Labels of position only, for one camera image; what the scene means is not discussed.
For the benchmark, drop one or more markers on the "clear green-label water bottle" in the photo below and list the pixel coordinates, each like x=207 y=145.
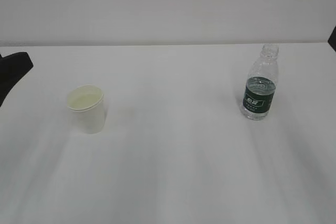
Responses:
x=261 y=84

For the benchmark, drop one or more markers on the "white paper cup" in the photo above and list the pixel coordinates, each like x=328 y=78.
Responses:
x=86 y=105

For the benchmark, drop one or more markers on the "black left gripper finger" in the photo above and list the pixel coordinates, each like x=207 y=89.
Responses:
x=12 y=68

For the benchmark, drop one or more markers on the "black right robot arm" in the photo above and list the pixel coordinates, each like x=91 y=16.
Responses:
x=332 y=39

